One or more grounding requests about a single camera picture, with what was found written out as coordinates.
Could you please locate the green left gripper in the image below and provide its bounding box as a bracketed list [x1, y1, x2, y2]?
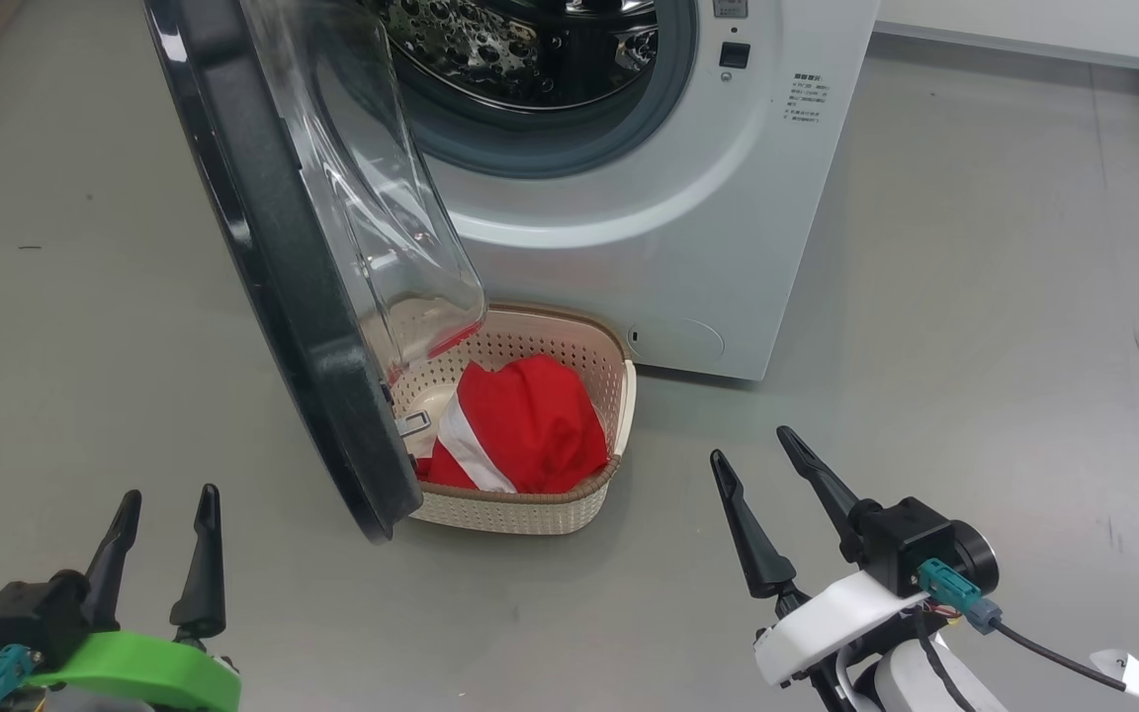
[26, 484, 242, 712]

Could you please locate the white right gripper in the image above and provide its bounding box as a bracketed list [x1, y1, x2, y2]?
[710, 426, 926, 688]

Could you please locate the red and white garment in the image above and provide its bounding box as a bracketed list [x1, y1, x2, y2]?
[418, 354, 610, 495]

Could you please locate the dark round washing machine door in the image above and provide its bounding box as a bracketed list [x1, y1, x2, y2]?
[142, 0, 488, 543]

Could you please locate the cream perforated laundry basket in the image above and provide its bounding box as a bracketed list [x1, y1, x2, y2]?
[387, 302, 638, 536]

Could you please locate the white front-load washing machine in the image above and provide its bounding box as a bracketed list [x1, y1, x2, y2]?
[362, 0, 882, 382]

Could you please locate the grey rubber door gasket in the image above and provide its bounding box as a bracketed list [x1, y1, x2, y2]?
[372, 0, 701, 180]

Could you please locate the steel perforated washer drum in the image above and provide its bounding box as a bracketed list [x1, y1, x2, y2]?
[377, 0, 659, 113]

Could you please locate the teal plug black camera cable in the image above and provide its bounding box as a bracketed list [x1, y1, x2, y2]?
[919, 558, 1139, 712]

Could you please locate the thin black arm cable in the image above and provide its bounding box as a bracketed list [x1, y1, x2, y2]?
[911, 613, 976, 712]

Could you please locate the white cable tag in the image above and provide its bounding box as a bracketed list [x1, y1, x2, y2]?
[1091, 650, 1139, 709]

